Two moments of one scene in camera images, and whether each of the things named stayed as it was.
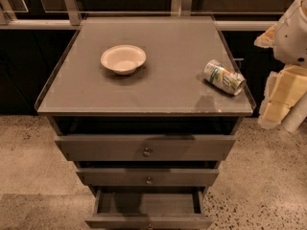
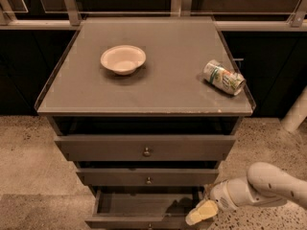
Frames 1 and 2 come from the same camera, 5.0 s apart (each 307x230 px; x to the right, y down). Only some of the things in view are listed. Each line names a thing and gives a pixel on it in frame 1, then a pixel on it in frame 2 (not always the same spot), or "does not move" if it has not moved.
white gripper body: (292, 37) -> (221, 195)
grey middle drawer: (148, 175) does not move
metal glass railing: (63, 7) does not move
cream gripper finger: (271, 114) -> (202, 211)
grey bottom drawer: (149, 207) does not move
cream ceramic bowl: (123, 58) does not move
